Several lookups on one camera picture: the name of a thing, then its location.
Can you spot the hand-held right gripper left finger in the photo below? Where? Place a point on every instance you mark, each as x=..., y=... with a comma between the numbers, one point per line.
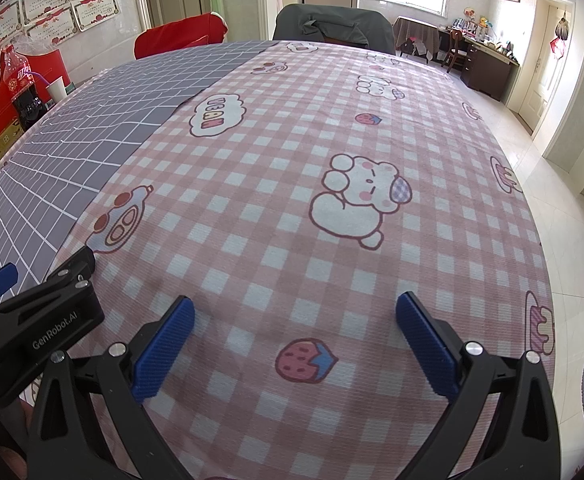
x=164, y=350

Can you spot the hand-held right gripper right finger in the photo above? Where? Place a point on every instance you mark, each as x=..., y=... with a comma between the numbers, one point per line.
x=427, y=345

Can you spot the gold box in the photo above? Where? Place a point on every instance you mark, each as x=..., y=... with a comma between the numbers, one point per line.
x=4, y=142

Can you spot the grey grid tablecloth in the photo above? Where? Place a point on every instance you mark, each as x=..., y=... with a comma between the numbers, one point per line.
x=96, y=120

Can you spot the cola bottle with red label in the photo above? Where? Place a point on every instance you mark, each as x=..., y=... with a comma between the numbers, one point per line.
x=26, y=105

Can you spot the pink checked cartoon tablecloth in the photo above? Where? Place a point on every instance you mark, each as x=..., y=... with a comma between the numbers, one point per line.
x=272, y=210

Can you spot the white paper cup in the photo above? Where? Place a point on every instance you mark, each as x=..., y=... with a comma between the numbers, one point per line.
x=57, y=89

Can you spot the purple straw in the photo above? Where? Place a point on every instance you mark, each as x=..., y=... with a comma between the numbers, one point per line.
x=41, y=77

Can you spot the dark wooden desk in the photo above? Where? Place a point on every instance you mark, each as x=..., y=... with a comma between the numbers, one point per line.
x=487, y=72

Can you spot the white door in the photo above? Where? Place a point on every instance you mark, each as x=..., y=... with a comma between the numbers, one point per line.
x=542, y=85

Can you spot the wooden chair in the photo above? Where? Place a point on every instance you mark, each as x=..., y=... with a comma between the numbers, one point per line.
x=454, y=50

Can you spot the round table with cloth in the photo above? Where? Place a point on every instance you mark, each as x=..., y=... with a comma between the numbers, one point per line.
x=417, y=35

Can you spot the colourful desk ornaments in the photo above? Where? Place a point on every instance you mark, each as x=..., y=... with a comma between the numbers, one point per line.
x=482, y=27

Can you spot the red hanging ornament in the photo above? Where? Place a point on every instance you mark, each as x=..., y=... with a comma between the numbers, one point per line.
x=559, y=42

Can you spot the chair with grey jacket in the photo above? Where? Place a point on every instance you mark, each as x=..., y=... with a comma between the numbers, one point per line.
x=332, y=25

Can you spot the wall of framed certificates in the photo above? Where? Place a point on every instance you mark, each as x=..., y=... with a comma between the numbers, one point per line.
x=91, y=10

